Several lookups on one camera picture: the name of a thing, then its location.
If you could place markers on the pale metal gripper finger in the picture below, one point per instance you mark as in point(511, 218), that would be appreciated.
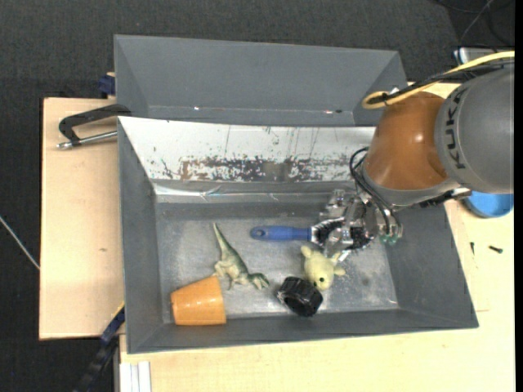
point(337, 203)
point(341, 246)

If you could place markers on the yellow plush toy animal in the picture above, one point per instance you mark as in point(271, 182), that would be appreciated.
point(319, 268)

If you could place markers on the black toy wheel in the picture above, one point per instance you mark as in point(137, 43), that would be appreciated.
point(301, 297)

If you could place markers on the green toy dinosaur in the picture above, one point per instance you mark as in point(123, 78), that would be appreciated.
point(235, 264)

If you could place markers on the blue round object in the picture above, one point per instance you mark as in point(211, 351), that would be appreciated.
point(492, 206)

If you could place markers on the small black screw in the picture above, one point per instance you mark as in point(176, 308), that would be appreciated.
point(496, 249)

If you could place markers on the grey metal bin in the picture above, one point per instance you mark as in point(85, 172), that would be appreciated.
point(261, 80)

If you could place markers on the orange cup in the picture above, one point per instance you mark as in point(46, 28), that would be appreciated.
point(199, 301)

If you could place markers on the pale wood flat board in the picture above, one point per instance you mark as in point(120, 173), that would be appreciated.
point(77, 219)

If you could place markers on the black cylinder on white bracket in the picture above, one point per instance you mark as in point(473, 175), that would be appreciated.
point(445, 199)

